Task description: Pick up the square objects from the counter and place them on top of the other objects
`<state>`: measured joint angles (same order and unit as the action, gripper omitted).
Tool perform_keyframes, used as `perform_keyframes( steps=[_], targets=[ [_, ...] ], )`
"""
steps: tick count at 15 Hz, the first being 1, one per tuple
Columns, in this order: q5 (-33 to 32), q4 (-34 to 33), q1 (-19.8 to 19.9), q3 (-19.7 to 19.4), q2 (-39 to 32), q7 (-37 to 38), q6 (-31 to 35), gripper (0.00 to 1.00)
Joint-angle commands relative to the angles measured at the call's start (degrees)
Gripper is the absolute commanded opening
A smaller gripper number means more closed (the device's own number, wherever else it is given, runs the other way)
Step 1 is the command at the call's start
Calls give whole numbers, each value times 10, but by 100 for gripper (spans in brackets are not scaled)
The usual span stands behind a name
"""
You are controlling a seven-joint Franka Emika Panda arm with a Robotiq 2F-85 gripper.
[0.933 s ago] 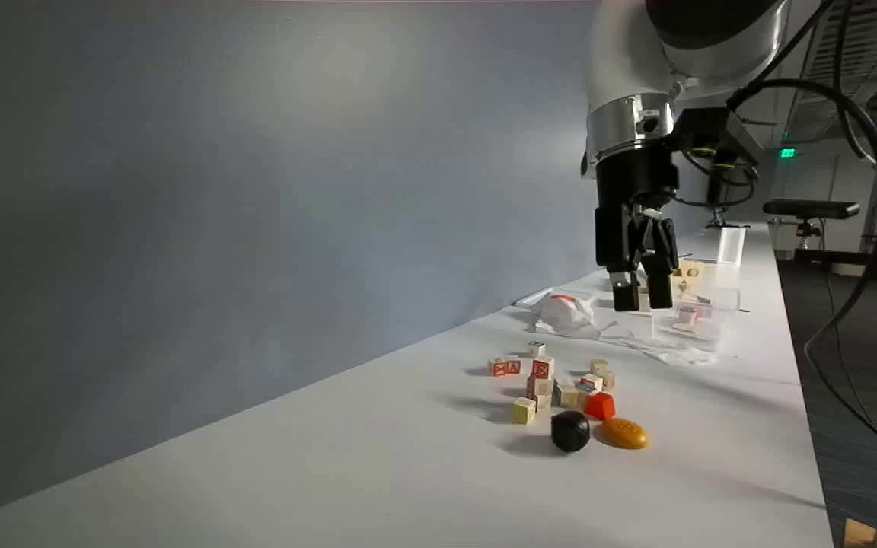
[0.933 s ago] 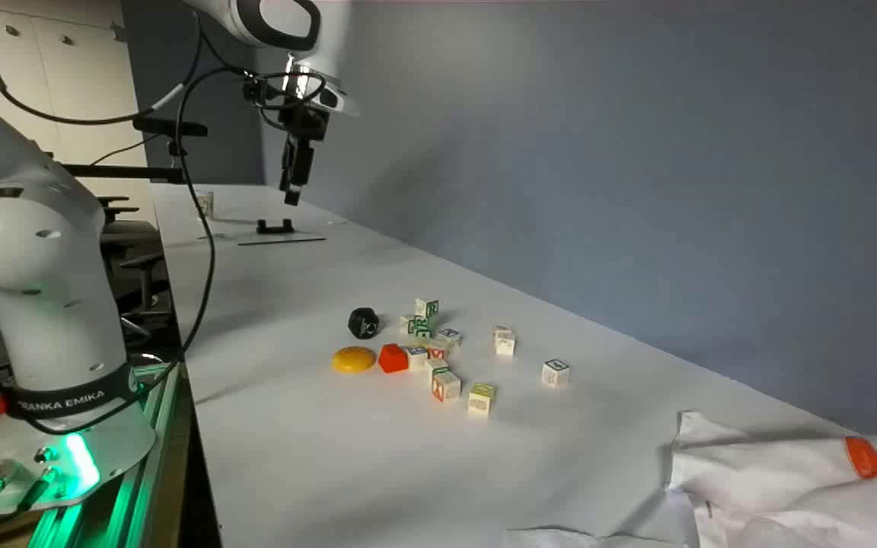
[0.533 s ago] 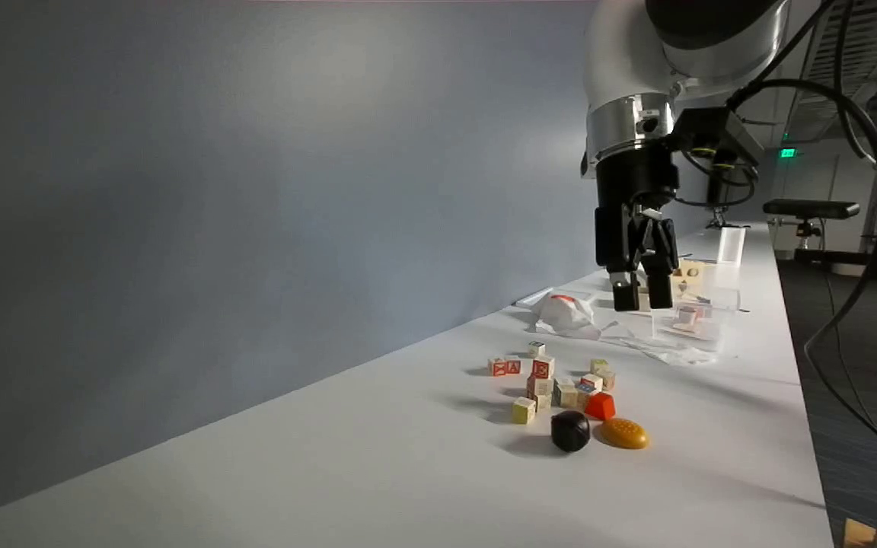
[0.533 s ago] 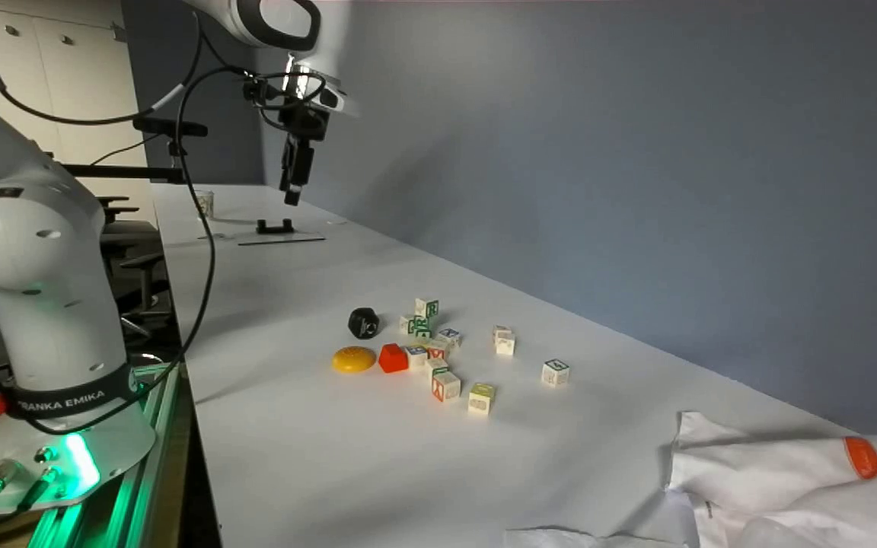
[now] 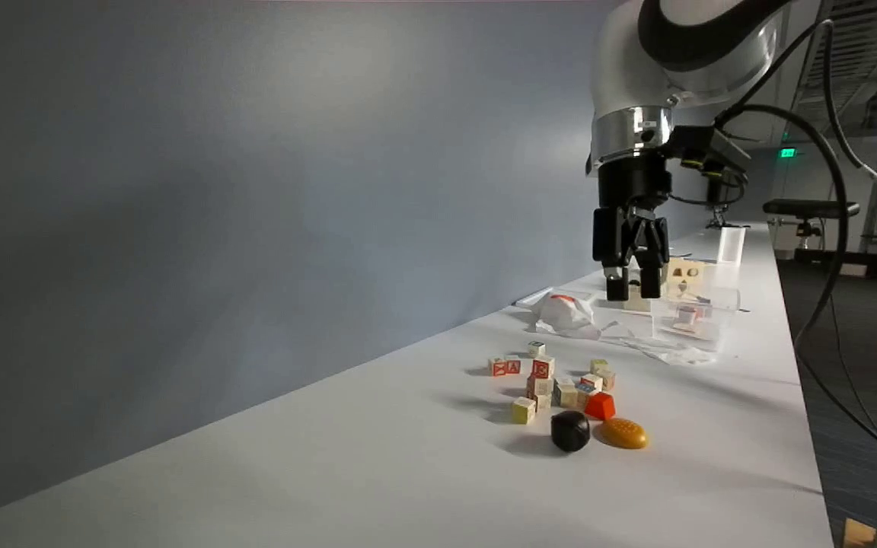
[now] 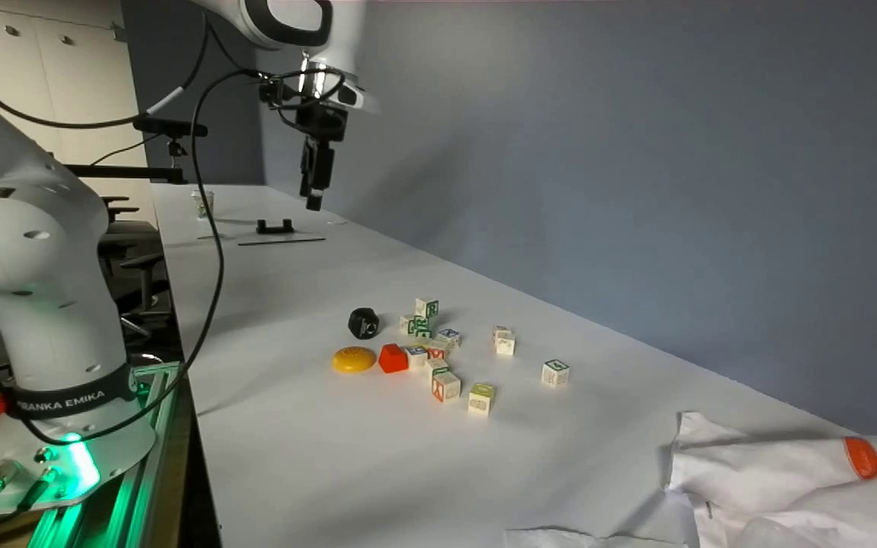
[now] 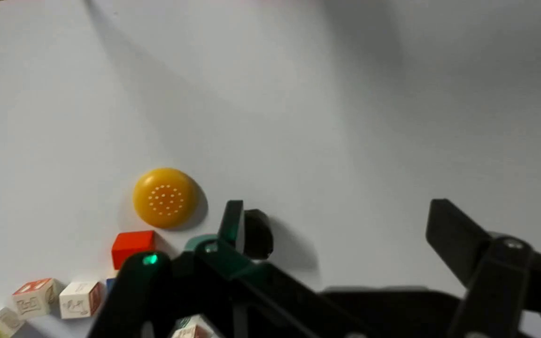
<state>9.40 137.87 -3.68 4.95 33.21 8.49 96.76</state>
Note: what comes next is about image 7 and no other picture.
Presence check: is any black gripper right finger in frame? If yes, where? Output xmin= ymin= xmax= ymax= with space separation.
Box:
xmin=425 ymin=198 xmax=541 ymax=338

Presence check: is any red letter M wooden block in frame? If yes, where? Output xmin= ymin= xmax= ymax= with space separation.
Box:
xmin=12 ymin=277 xmax=61 ymax=318

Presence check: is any red faceted plastic object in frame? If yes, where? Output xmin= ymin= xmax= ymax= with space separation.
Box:
xmin=111 ymin=230 xmax=160 ymax=273

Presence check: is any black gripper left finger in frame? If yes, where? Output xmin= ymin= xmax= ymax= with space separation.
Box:
xmin=89 ymin=200 xmax=361 ymax=338

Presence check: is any yellow dome shaped object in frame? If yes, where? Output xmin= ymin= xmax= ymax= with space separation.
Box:
xmin=132 ymin=166 xmax=203 ymax=232

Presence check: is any elephant picture wooden block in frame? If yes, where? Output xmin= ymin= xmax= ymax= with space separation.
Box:
xmin=59 ymin=280 xmax=108 ymax=322

